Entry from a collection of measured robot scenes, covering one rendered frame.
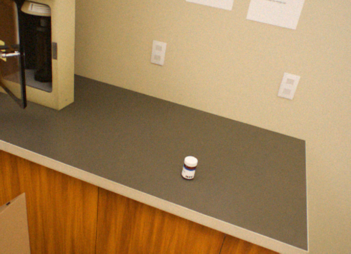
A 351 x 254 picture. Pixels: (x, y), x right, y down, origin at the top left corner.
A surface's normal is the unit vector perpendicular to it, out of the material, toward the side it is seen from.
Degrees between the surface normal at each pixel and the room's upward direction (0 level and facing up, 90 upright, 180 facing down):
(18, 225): 90
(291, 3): 90
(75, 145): 0
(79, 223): 90
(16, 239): 90
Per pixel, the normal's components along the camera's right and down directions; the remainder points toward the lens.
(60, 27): 0.93, 0.29
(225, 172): 0.13, -0.88
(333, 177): -0.33, 0.41
